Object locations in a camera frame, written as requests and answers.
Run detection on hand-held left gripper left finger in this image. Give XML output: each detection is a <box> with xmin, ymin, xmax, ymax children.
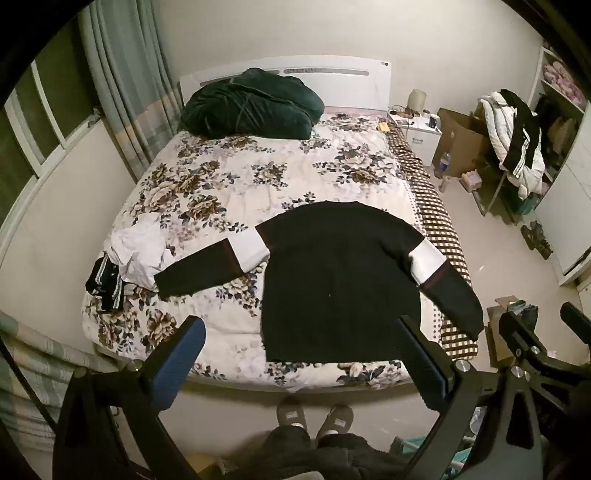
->
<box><xmin>52</xmin><ymin>316</ymin><xmax>207</xmax><ymax>480</ymax></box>

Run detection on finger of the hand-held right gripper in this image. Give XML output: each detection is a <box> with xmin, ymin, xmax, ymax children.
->
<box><xmin>560</xmin><ymin>302</ymin><xmax>591</xmax><ymax>334</ymax></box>
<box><xmin>498</xmin><ymin>308</ymin><xmax>591</xmax><ymax>370</ymax></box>

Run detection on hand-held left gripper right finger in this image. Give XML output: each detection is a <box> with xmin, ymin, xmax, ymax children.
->
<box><xmin>398</xmin><ymin>315</ymin><xmax>548</xmax><ymax>480</ymax></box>

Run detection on black sweater with white bands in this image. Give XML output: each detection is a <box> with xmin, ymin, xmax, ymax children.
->
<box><xmin>154</xmin><ymin>200</ymin><xmax>485</xmax><ymax>364</ymax></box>

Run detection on flat cardboard box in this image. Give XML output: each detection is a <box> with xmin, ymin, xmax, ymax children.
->
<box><xmin>485</xmin><ymin>295</ymin><xmax>539</xmax><ymax>365</ymax></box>

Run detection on dark shoes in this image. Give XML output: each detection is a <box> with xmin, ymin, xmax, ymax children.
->
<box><xmin>521</xmin><ymin>220</ymin><xmax>554</xmax><ymax>260</ymax></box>

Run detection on grey slipper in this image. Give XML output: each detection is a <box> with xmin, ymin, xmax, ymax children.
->
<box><xmin>318</xmin><ymin>405</ymin><xmax>354</xmax><ymax>437</ymax></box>

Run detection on black striped garment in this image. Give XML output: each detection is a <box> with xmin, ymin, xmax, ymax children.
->
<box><xmin>85</xmin><ymin>255</ymin><xmax>134</xmax><ymax>311</ymax></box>

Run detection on white garment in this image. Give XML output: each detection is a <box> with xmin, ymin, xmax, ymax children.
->
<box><xmin>102</xmin><ymin>213</ymin><xmax>175</xmax><ymax>291</ymax></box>

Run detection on green bin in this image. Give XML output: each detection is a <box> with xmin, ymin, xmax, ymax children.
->
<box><xmin>505</xmin><ymin>191</ymin><xmax>541</xmax><ymax>215</ymax></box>

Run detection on white wardrobe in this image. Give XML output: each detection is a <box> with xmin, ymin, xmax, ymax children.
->
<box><xmin>526</xmin><ymin>44</ymin><xmax>591</xmax><ymax>287</ymax></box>

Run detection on brown checked bed sheet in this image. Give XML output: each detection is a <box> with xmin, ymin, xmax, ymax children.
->
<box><xmin>385</xmin><ymin>129</ymin><xmax>481</xmax><ymax>360</ymax></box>

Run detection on metal chair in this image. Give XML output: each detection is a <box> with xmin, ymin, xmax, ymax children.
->
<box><xmin>471</xmin><ymin>157</ymin><xmax>509</xmax><ymax>217</ymax></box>

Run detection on person's legs in dark trousers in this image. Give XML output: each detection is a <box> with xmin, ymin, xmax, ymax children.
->
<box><xmin>222</xmin><ymin>425</ymin><xmax>416</xmax><ymax>480</ymax></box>

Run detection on striped curtain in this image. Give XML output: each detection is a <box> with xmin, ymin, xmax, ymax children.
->
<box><xmin>0</xmin><ymin>309</ymin><xmax>121</xmax><ymax>444</ymax></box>

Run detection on floral quilt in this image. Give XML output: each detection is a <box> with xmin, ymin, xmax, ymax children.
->
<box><xmin>81</xmin><ymin>111</ymin><xmax>444</xmax><ymax>387</ymax></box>

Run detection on black jacket with white stripes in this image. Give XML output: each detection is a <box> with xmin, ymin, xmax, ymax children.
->
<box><xmin>499</xmin><ymin>89</ymin><xmax>542</xmax><ymax>176</ymax></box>

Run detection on white nightstand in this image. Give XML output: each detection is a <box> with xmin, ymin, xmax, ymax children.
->
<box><xmin>387</xmin><ymin>108</ymin><xmax>444</xmax><ymax>162</ymax></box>

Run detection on pink bedding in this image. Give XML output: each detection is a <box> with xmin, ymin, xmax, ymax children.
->
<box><xmin>542</xmin><ymin>60</ymin><xmax>587</xmax><ymax>104</ymax></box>

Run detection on dark green blanket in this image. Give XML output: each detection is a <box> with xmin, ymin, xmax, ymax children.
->
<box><xmin>178</xmin><ymin>67</ymin><xmax>325</xmax><ymax>139</ymax></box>

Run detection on window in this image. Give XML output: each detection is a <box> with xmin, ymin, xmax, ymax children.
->
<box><xmin>0</xmin><ymin>18</ymin><xmax>102</xmax><ymax>222</ymax></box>

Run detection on grey-green curtain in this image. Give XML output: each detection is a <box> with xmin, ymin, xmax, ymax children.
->
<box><xmin>78</xmin><ymin>0</ymin><xmax>183</xmax><ymax>183</ymax></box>

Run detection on white headboard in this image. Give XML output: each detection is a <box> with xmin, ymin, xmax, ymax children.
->
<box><xmin>178</xmin><ymin>55</ymin><xmax>393</xmax><ymax>116</ymax></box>

